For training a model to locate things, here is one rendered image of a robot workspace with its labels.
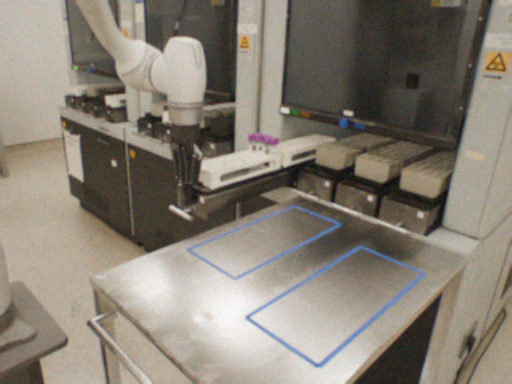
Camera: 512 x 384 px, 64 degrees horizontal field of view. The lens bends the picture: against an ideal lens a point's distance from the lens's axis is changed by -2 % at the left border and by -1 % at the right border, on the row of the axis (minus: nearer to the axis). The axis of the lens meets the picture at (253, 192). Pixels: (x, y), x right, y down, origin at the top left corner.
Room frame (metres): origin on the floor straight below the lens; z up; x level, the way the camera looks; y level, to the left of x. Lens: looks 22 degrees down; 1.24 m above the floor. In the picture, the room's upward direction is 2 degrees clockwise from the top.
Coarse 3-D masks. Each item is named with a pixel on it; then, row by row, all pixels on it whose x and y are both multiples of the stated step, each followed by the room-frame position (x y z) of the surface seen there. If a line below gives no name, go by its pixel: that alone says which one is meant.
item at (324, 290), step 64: (192, 256) 0.70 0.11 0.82; (256, 256) 0.71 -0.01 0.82; (320, 256) 0.72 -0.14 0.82; (384, 256) 0.73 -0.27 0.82; (448, 256) 0.75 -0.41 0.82; (128, 320) 0.52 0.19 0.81; (192, 320) 0.51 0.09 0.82; (256, 320) 0.52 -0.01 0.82; (320, 320) 0.53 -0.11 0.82; (384, 320) 0.53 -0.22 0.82; (448, 320) 0.73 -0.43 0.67
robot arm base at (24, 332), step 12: (12, 300) 0.63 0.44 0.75; (12, 312) 0.61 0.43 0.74; (0, 324) 0.57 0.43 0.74; (12, 324) 0.59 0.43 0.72; (24, 324) 0.60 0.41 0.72; (0, 336) 0.56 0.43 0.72; (12, 336) 0.57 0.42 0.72; (24, 336) 0.58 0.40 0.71; (36, 336) 0.59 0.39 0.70; (0, 348) 0.55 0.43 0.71
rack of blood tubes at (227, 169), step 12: (228, 156) 1.24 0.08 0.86; (240, 156) 1.25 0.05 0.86; (252, 156) 1.25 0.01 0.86; (264, 156) 1.25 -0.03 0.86; (276, 156) 1.27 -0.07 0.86; (204, 168) 1.11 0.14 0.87; (216, 168) 1.12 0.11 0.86; (228, 168) 1.12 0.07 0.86; (240, 168) 1.16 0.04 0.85; (252, 168) 1.24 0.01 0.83; (264, 168) 1.25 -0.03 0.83; (276, 168) 1.28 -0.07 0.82; (204, 180) 1.10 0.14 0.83; (216, 180) 1.09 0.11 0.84; (228, 180) 1.12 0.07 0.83; (240, 180) 1.16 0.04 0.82
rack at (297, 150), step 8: (312, 136) 1.56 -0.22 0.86; (320, 136) 1.56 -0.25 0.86; (280, 144) 1.41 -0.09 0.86; (288, 144) 1.43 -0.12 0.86; (296, 144) 1.43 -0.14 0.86; (304, 144) 1.43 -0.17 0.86; (312, 144) 1.43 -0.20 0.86; (320, 144) 1.44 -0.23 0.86; (280, 152) 1.32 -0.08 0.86; (288, 152) 1.31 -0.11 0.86; (296, 152) 1.34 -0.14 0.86; (304, 152) 1.51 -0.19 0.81; (312, 152) 1.46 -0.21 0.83; (288, 160) 1.32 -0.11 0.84; (296, 160) 1.35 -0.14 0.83; (304, 160) 1.38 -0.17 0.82
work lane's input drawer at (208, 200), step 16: (256, 176) 1.20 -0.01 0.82; (272, 176) 1.24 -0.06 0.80; (288, 176) 1.29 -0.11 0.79; (208, 192) 1.06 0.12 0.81; (224, 192) 1.09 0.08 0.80; (240, 192) 1.13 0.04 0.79; (256, 192) 1.18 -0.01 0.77; (176, 208) 1.07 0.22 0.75; (192, 208) 1.08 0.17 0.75; (208, 208) 1.04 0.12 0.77
